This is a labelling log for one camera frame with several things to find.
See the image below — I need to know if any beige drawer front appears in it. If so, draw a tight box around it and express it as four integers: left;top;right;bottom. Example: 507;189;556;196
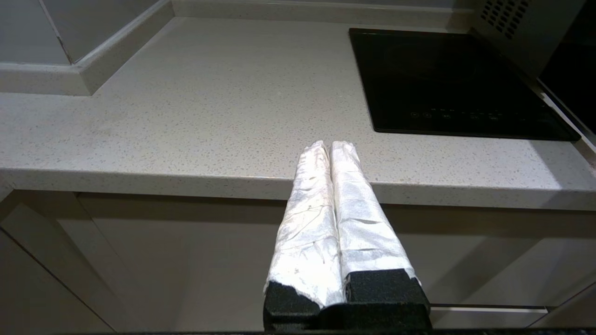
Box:
379;205;596;308
428;305;596;332

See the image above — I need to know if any silver microwave oven body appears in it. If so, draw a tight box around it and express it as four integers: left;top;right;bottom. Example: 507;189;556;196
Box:
470;0;586;79

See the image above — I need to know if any angled grey cabinet panel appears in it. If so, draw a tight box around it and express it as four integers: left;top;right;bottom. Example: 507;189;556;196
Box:
0;190;140;335

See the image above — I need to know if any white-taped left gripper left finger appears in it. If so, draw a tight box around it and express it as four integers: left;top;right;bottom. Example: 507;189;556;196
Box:
263;141;346;322

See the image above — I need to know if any black induction cooktop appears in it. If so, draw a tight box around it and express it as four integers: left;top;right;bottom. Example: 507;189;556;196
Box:
349;28;582;141

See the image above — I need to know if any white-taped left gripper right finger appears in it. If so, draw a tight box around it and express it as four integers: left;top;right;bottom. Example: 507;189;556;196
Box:
330;141;430;305

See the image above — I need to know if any beige cabinet door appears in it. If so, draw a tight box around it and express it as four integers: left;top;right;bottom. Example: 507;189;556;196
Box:
77;193;289;333

